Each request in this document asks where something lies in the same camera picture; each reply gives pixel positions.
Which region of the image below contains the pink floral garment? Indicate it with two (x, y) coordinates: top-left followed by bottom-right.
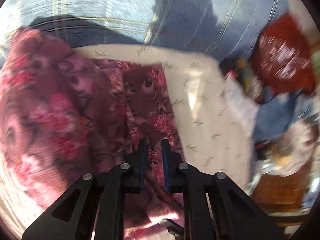
(1, 28), (184, 239)

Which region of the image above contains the blue denim clothing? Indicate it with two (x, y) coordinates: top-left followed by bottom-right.
(252, 87), (316, 144)

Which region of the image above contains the cream leaf-print sheet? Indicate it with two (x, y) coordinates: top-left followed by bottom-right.
(77, 44), (250, 189)

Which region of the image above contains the white cloth piece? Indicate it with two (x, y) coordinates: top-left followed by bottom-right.
(224, 76), (259, 138)

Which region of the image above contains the red plastic bag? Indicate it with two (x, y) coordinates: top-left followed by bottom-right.
(251, 14), (316, 94)

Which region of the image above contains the blue plaid bedsheet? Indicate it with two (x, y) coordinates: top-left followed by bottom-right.
(1, 0), (289, 61)

